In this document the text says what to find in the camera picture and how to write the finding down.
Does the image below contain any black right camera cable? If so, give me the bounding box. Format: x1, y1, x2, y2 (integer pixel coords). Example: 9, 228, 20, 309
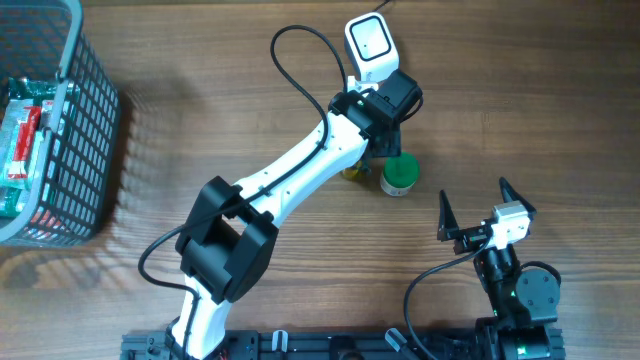
402, 237, 494, 360

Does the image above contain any green foil packet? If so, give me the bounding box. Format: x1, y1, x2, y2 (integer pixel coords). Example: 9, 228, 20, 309
8, 78, 58, 105

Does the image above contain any grey plastic mesh basket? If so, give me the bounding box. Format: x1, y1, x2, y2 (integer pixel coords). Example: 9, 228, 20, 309
1, 0, 120, 248

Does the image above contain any white barcode scanner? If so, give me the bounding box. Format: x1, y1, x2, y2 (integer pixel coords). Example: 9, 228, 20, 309
344, 12, 400, 83

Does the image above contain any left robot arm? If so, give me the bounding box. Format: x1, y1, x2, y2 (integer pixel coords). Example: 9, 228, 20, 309
171, 70, 423, 359

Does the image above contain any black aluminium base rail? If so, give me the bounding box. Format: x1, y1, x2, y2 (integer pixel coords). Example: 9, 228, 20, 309
120, 328, 567, 360

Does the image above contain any black camera cable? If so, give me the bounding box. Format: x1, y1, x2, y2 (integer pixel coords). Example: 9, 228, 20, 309
402, 237, 494, 360
137, 24, 349, 360

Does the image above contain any black left camera cable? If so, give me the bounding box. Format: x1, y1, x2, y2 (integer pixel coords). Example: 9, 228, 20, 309
137, 24, 349, 360

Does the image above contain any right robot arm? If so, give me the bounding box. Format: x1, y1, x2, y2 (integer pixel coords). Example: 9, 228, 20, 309
437, 178, 566, 360

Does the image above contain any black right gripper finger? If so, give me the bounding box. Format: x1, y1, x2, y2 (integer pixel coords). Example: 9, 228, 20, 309
499, 177, 536, 215
437, 190, 459, 242

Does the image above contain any yellow dish soap bottle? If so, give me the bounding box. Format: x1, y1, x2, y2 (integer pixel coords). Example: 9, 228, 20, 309
341, 160, 371, 181

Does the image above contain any green lid white jar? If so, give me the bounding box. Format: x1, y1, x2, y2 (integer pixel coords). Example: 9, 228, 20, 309
380, 152, 420, 197

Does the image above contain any red white snack packet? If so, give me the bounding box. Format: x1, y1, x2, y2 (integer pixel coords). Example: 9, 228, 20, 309
1, 99, 42, 189

